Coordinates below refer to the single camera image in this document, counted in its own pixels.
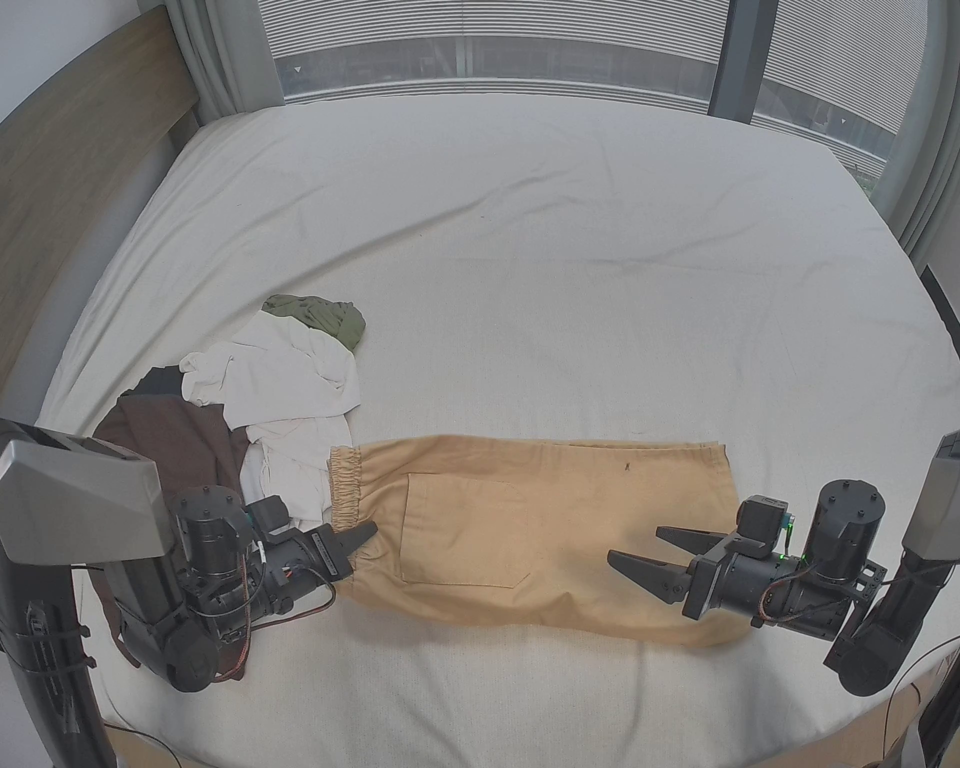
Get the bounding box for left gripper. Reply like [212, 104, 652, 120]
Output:
[258, 522, 355, 601]

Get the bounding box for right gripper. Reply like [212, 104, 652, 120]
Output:
[607, 526, 798, 621]

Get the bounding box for tan shorts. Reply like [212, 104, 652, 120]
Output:
[327, 433, 751, 650]

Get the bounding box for bed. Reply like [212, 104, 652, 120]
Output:
[0, 6, 960, 768]

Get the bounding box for brown garment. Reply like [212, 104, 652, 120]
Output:
[93, 395, 256, 681]

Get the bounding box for cream garment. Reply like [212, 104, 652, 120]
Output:
[180, 311, 366, 526]

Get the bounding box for black garment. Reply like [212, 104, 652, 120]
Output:
[123, 366, 185, 402]

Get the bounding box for green garment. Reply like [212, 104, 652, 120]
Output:
[262, 294, 368, 353]

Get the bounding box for grey-green curtain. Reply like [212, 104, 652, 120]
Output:
[872, 0, 960, 261]
[137, 0, 288, 135]

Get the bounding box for window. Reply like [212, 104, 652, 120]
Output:
[255, 0, 935, 189]

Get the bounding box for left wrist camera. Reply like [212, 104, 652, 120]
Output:
[241, 495, 290, 545]

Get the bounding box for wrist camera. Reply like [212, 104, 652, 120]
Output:
[736, 495, 790, 560]
[241, 495, 290, 545]

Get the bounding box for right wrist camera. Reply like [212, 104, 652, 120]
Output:
[736, 495, 790, 560]

